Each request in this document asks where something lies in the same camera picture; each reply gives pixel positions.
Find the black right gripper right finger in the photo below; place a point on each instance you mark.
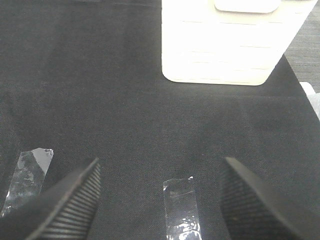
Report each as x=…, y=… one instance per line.
x=252, y=209

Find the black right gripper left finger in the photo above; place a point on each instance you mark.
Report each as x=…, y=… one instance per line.
x=63, y=212

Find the clear tape strip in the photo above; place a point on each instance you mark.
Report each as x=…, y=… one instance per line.
x=181, y=211
x=28, y=177

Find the black table cloth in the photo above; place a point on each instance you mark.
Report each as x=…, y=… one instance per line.
x=84, y=79

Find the white plastic basket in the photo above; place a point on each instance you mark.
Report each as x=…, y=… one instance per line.
x=232, y=42

